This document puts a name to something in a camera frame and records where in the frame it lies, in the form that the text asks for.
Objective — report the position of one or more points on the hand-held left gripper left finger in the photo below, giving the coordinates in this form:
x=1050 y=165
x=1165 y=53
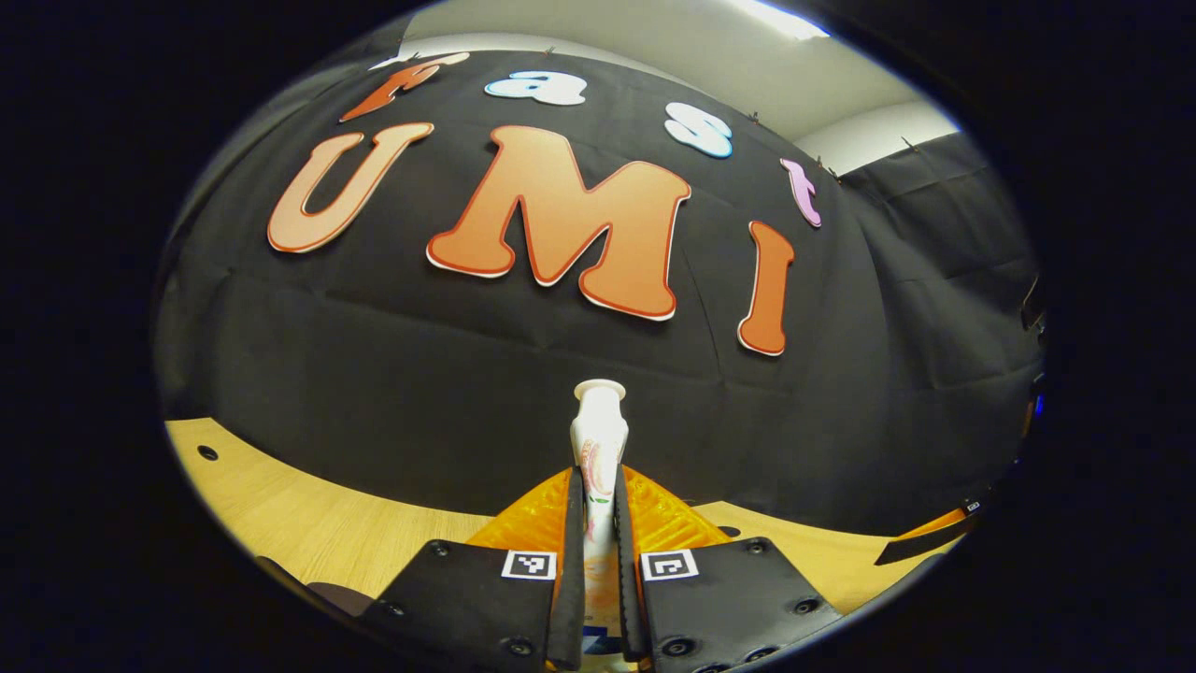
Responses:
x=570 y=579

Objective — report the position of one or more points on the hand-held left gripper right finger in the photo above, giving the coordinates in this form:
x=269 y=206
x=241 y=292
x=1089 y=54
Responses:
x=628 y=579

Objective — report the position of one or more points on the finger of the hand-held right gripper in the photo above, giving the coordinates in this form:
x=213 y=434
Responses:
x=925 y=540

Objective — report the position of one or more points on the white toothpaste tube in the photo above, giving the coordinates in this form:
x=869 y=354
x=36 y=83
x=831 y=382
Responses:
x=598 y=430

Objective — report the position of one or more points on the wooden desktop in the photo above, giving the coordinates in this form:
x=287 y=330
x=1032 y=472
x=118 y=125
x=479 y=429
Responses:
x=308 y=523

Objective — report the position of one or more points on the black backdrop cloth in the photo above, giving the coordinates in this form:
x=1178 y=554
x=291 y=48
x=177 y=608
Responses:
x=467 y=374

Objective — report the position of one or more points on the ceiling light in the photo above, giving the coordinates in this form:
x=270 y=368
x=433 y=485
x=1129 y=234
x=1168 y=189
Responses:
x=780 y=19

